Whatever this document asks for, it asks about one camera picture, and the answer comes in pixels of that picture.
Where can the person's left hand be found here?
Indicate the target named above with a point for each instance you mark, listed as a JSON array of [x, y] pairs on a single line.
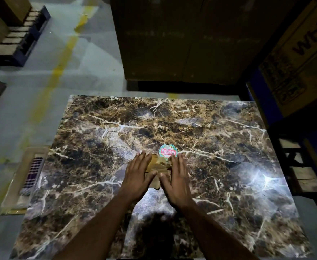
[[136, 181]]

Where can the person's right hand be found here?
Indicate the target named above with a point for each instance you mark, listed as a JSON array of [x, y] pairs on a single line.
[[178, 186]]

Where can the pile of cardboard and paper scraps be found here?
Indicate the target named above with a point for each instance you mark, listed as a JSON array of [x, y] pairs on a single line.
[[158, 166]]

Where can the checked cloth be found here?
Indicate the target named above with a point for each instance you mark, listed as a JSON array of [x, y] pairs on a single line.
[[33, 171]]

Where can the person's right forearm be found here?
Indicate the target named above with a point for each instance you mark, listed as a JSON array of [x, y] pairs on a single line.
[[215, 235]]

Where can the person's left forearm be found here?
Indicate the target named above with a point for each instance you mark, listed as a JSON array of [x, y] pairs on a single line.
[[99, 232]]

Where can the marble pattern table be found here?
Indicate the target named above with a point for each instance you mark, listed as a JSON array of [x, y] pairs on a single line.
[[93, 159]]

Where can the round green red sticker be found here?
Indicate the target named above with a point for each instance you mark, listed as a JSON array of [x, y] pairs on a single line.
[[168, 150]]

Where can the clear plastic film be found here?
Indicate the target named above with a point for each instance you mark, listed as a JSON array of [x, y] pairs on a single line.
[[37, 197]]

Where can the clear plastic tray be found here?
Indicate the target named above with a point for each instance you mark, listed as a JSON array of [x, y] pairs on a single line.
[[16, 186]]

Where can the wooden pallet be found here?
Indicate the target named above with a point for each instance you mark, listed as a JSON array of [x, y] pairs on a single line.
[[305, 178]]

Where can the large dark cardboard box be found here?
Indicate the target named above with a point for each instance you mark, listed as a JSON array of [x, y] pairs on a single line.
[[188, 40]]

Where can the blue pallet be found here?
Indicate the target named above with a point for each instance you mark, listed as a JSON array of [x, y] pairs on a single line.
[[14, 46]]

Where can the brown cardboard box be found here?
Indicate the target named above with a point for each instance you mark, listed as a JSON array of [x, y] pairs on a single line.
[[14, 9]]

